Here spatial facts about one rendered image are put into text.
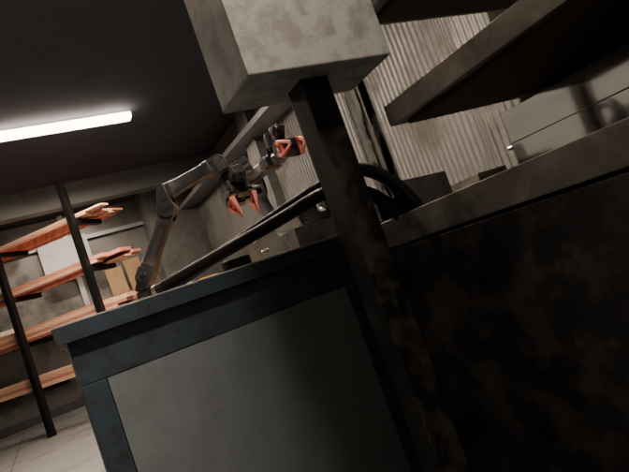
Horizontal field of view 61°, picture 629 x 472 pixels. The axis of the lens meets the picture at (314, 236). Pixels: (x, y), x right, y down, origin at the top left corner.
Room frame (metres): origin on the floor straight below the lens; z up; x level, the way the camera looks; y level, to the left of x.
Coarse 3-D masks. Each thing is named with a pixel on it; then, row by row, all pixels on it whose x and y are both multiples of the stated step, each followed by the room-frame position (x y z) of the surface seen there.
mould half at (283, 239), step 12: (288, 228) 1.57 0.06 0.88; (300, 228) 1.45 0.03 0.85; (312, 228) 1.46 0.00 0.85; (324, 228) 1.48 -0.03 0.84; (264, 240) 1.64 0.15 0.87; (276, 240) 1.56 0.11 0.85; (288, 240) 1.49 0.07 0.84; (300, 240) 1.44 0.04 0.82; (312, 240) 1.46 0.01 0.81; (240, 252) 1.87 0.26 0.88; (252, 252) 1.77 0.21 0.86; (276, 252) 1.59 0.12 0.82
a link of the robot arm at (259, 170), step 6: (264, 156) 2.11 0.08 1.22; (258, 162) 2.16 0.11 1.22; (258, 168) 2.19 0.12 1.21; (270, 168) 2.12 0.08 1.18; (276, 168) 2.15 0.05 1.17; (252, 174) 2.27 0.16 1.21; (258, 174) 2.22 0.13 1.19; (264, 174) 2.21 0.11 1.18; (252, 180) 2.28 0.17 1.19; (258, 180) 2.29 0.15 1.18; (264, 186) 2.35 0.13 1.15
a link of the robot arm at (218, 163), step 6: (216, 156) 1.95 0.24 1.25; (216, 162) 1.95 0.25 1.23; (222, 162) 1.95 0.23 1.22; (234, 162) 1.97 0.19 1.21; (240, 162) 1.97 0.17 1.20; (246, 162) 1.97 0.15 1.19; (216, 168) 1.95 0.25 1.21; (222, 168) 1.95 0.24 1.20; (228, 168) 1.98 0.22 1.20; (246, 168) 1.96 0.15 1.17; (252, 168) 1.97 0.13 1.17; (246, 174) 1.97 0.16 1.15
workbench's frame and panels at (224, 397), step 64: (320, 256) 1.32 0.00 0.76; (128, 320) 1.11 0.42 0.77; (192, 320) 1.18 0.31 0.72; (256, 320) 1.25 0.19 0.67; (320, 320) 1.31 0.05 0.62; (128, 384) 1.11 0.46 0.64; (192, 384) 1.16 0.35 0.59; (256, 384) 1.22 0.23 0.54; (320, 384) 1.29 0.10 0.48; (384, 384) 1.36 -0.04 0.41; (128, 448) 1.09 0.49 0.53; (192, 448) 1.14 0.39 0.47; (256, 448) 1.20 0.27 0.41; (320, 448) 1.27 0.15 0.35; (384, 448) 1.34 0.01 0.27
